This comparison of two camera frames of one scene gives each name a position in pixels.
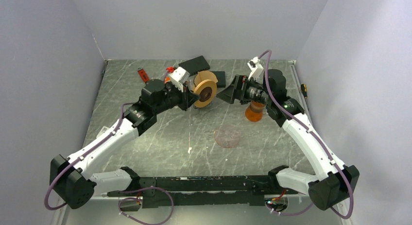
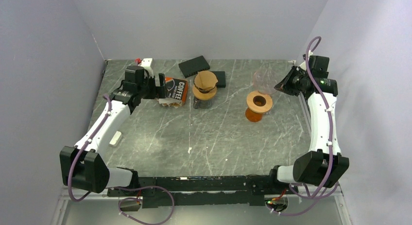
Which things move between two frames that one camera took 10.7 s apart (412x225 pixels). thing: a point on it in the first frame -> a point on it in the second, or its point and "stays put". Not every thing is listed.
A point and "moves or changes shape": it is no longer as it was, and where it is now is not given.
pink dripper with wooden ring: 227,136 moves or changes shape
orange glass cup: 254,112 stays put
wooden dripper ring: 200,85 -> 256,109
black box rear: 195,65 stays put
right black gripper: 238,89 -> 281,86
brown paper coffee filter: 204,75 stays put
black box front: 221,78 stays put
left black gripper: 187,98 -> 158,92
